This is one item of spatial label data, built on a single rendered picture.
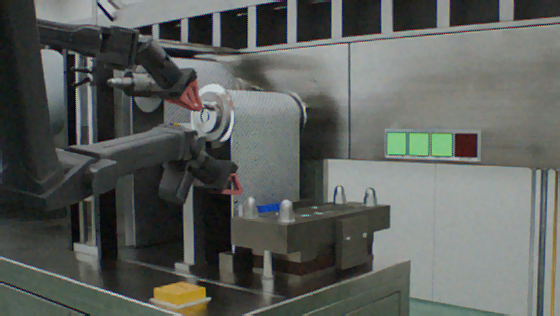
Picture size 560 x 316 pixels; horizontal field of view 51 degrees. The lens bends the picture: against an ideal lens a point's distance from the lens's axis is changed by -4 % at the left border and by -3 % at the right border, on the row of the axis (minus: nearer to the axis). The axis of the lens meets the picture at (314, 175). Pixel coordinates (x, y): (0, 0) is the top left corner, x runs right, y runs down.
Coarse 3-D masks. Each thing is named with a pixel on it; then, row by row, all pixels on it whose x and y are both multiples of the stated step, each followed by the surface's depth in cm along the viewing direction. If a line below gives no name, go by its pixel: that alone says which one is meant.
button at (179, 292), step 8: (160, 288) 113; (168, 288) 113; (176, 288) 113; (184, 288) 113; (192, 288) 113; (200, 288) 113; (160, 296) 112; (168, 296) 110; (176, 296) 109; (184, 296) 110; (192, 296) 112; (200, 296) 113; (176, 304) 109
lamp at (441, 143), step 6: (432, 138) 140; (438, 138) 139; (444, 138) 138; (450, 138) 137; (432, 144) 140; (438, 144) 139; (444, 144) 138; (450, 144) 137; (432, 150) 140; (438, 150) 139; (444, 150) 138; (450, 150) 137; (450, 156) 138
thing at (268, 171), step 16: (240, 144) 138; (256, 144) 142; (272, 144) 147; (288, 144) 151; (240, 160) 138; (256, 160) 142; (272, 160) 147; (288, 160) 151; (240, 176) 139; (256, 176) 143; (272, 176) 147; (288, 176) 152; (256, 192) 143; (272, 192) 147; (288, 192) 152
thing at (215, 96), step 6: (204, 96) 139; (210, 96) 138; (216, 96) 136; (222, 96) 136; (216, 102) 136; (222, 102) 135; (222, 108) 135; (222, 114) 135; (228, 114) 135; (222, 120) 136; (228, 120) 136; (222, 126) 136; (198, 132) 141; (204, 132) 140; (216, 132) 137; (222, 132) 136; (210, 138) 138; (216, 138) 137
